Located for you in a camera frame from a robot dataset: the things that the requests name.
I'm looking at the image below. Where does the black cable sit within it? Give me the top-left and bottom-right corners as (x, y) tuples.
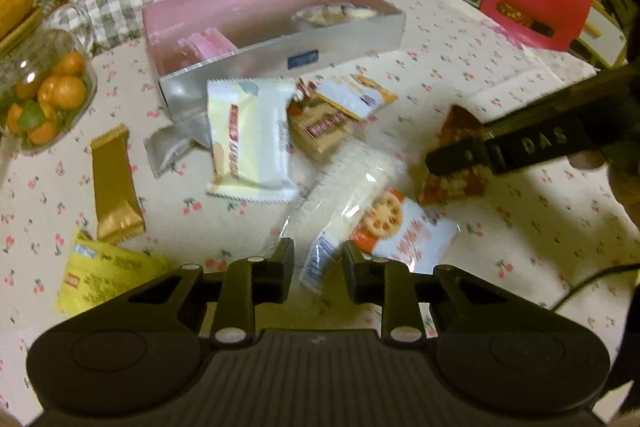
(549, 263), (640, 311)

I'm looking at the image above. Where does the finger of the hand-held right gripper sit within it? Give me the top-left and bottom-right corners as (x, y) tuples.
(480, 88), (582, 140)
(425, 136), (496, 176)

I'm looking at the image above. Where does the white packet with lotus slice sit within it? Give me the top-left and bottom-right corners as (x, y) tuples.
(349, 188), (462, 276)

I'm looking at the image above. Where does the brown cracker packet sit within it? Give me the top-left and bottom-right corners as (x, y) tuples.
(286, 99), (359, 166)

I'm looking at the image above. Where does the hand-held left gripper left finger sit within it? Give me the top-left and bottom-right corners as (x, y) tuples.
(127, 237), (296, 349)

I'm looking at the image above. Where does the orange and white snack packet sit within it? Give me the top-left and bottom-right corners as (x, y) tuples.
(310, 73), (399, 124)

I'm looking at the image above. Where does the cream white snack packet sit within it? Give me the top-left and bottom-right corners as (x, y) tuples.
(206, 77), (299, 206)

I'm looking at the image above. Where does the pink wafer packet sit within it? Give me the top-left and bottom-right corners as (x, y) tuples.
(176, 28), (237, 61)

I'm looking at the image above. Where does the pink box with silver sides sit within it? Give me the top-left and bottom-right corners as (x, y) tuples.
(142, 0), (407, 122)

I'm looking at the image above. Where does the yellow snack packet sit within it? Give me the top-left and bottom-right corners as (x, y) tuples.
(56, 228), (174, 314)

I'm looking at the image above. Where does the gold snack packet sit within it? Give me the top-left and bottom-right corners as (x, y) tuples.
(89, 123), (146, 244)

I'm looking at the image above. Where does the glass jar of kumquats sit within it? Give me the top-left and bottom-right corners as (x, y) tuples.
(0, 3), (99, 154)

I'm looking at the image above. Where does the red speckled snack packet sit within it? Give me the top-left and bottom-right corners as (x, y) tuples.
(416, 103), (489, 206)

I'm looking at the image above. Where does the clear long cracker packet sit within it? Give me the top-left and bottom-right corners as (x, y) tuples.
(271, 138), (409, 296)

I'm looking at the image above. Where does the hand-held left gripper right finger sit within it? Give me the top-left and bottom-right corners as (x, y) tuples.
(342, 241), (506, 348)

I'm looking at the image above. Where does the person's right hand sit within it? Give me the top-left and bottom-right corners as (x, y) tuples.
(569, 151), (607, 171)

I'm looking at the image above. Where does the silver grey snack packet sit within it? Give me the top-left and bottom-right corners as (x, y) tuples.
(143, 113), (212, 178)

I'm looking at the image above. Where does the white clear snack packet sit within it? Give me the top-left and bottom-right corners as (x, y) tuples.
(291, 3), (382, 28)

